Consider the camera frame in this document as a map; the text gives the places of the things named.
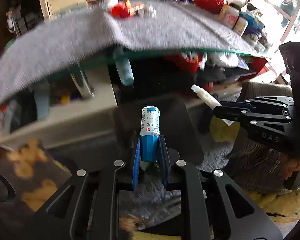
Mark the grey woven table cloth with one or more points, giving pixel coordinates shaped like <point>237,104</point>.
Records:
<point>55,45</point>

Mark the white paper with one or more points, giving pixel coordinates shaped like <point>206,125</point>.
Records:
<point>147,11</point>

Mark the red cartoon tin box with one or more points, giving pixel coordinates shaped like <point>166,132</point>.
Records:
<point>189,62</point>

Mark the blue white medicine bottle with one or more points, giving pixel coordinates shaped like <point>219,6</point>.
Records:
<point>149,133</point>

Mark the black trash bin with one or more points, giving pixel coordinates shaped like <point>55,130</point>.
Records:
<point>174,124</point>

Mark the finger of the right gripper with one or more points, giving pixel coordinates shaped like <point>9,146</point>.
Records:
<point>236,103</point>
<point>230,113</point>

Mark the white small squeeze bottle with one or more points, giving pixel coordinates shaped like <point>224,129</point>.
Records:
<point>212,103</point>

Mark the orange tube red cap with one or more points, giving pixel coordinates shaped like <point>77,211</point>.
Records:
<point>133,10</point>

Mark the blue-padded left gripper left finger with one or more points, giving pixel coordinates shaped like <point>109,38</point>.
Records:
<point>86,205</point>

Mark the red plastic basket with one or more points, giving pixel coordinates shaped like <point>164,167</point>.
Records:
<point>213,6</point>

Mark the teal spray bottle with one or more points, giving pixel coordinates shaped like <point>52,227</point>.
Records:
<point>123,67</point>

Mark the white beige label bottle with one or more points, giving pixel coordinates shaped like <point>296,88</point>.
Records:
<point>241,26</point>

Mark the white low table base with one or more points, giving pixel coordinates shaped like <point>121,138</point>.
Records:
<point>73,122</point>

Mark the white pink label bottle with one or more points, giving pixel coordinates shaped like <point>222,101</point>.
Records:
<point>231,17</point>

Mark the white yellow cap bottle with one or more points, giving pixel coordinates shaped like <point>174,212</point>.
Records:
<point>224,10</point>

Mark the person's right hand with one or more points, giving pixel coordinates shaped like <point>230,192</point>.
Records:
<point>288,166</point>

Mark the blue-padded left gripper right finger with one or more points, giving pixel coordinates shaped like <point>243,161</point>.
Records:
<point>213,206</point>

